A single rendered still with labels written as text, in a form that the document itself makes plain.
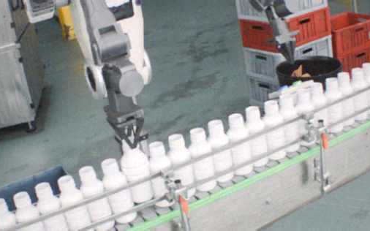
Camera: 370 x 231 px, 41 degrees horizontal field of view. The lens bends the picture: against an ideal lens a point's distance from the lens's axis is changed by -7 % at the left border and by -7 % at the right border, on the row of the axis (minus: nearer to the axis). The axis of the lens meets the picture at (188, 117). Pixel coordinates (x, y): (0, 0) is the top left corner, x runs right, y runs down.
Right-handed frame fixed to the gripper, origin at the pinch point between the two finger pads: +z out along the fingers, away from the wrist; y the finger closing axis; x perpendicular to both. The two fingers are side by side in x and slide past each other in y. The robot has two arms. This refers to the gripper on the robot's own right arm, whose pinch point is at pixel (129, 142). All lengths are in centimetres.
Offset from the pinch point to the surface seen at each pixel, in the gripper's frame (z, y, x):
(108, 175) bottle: 5.4, 1.5, -7.7
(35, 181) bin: 27, -56, -20
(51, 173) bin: 26, -56, -13
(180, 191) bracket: 11.2, 11.1, 5.7
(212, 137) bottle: 6.2, 0.3, 22.0
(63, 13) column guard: 70, -743, 172
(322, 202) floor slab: 119, -89, 136
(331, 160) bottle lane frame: 26, 5, 59
